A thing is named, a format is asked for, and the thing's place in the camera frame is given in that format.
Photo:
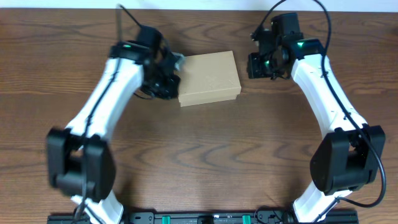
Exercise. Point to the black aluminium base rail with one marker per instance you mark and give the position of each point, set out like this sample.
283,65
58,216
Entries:
261,216

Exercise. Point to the cardboard box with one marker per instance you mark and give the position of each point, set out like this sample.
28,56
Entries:
208,78

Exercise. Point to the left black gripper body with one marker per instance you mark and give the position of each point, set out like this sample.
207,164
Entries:
160,83

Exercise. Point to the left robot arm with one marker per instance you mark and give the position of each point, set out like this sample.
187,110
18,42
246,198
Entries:
79,160

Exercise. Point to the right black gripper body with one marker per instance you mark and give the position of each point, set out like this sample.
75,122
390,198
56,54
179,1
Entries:
263,65

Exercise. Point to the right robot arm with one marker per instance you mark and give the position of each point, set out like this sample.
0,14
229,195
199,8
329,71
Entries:
347,165

